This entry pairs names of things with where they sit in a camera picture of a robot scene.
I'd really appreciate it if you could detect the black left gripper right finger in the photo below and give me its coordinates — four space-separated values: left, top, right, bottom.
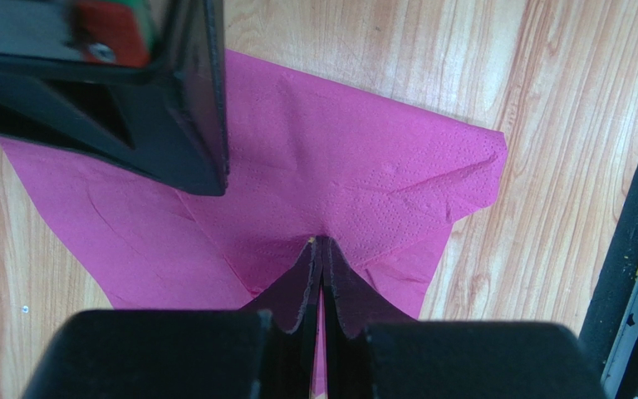
321 237 605 398

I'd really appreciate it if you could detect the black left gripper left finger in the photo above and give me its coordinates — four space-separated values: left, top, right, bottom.
23 238 321 398

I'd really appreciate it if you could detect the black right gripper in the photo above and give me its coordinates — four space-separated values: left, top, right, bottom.
0 1 228 196

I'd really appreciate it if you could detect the magenta paper napkin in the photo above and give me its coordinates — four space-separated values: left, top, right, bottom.
2 52 508 334

